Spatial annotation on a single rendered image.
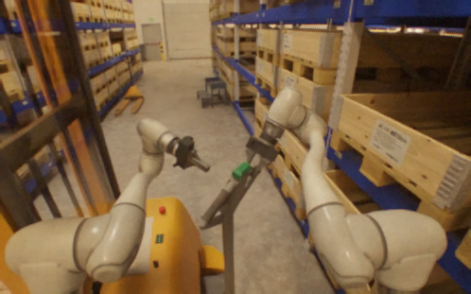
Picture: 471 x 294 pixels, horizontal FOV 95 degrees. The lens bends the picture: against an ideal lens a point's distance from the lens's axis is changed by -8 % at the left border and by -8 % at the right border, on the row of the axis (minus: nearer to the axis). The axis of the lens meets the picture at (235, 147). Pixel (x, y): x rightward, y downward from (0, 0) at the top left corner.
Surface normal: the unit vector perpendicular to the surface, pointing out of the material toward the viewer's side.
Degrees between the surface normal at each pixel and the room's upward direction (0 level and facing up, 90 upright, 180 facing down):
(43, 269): 66
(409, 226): 21
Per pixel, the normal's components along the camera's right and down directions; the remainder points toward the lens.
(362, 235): -0.14, -0.66
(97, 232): 0.17, -0.76
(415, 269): 0.07, 0.10
